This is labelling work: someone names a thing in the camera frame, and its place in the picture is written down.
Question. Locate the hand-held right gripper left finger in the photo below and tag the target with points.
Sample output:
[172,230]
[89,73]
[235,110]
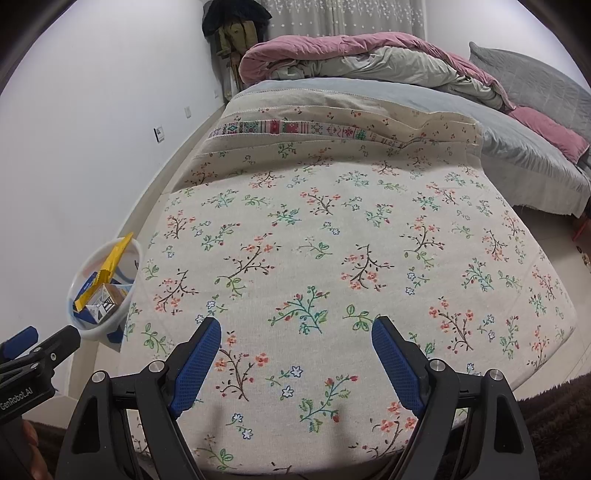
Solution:
[196,364]

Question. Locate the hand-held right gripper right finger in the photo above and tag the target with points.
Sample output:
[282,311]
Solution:
[397,364]

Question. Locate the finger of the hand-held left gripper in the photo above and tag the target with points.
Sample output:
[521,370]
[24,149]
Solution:
[18,339]
[60,346]

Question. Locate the white patterned trash bin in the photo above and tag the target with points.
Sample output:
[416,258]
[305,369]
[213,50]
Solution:
[99,330]

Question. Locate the white printed carton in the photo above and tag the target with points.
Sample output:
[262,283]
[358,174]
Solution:
[106,302]

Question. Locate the yellow snack bag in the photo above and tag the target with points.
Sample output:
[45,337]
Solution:
[113,258]

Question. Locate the person's left hand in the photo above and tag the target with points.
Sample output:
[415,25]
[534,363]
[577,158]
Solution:
[34,450]

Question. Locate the floral tablecloth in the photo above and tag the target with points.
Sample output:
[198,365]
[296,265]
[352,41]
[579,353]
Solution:
[323,240]

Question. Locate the dark brown shaggy rug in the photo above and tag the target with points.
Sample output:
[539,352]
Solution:
[563,424]

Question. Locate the bed with grey sheet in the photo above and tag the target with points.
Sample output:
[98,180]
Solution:
[517,138]

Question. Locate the pink pillow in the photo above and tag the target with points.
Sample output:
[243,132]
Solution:
[549,127]

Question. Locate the wooden clothes rack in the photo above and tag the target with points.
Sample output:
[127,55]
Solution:
[231,74]

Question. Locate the grey quilted pillow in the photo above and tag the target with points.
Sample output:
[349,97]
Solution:
[531,74]

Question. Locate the pink and beige quilt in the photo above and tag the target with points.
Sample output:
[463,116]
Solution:
[300,50]

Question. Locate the tan hanging garment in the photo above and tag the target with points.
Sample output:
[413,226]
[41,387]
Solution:
[238,37]

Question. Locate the white dotted curtain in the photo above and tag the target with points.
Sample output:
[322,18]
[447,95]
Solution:
[346,16]

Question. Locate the dark hanging clothes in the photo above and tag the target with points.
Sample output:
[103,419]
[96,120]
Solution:
[235,14]

